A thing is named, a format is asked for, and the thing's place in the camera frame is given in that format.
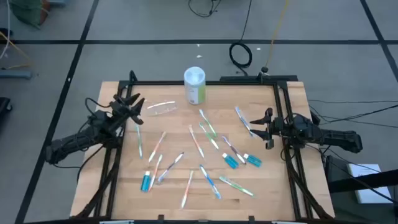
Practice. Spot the teal toothpaste tube white cap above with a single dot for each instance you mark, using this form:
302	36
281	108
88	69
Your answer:
145	182
230	161
253	160

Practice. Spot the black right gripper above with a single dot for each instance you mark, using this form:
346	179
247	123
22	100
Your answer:
276	127

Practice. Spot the blue white toothbrush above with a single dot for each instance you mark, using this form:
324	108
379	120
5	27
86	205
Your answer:
243	120
210	181

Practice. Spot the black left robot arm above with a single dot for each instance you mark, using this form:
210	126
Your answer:
71	143

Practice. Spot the white booklet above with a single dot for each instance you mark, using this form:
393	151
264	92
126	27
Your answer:
373	196

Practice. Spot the black floor object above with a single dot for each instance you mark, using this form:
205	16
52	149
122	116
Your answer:
3	105

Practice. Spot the clear acrylic organizer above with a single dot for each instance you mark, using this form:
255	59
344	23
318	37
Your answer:
161	108

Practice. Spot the white wipes canister green label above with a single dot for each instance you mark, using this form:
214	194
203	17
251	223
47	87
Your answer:
194	85

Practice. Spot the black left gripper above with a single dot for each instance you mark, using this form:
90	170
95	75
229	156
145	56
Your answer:
119	109

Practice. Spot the black floor box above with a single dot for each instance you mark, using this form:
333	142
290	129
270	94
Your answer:
337	168

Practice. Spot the green bundle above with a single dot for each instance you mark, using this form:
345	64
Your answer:
28	12

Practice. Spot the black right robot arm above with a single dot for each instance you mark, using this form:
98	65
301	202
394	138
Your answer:
339	138

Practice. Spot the green white toothbrush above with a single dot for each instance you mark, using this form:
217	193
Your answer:
209	136
236	185
207	123
139	143

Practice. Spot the grey floor bar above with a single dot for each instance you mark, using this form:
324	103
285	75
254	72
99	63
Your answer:
15	74

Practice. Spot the black beam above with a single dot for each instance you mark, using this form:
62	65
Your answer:
363	181

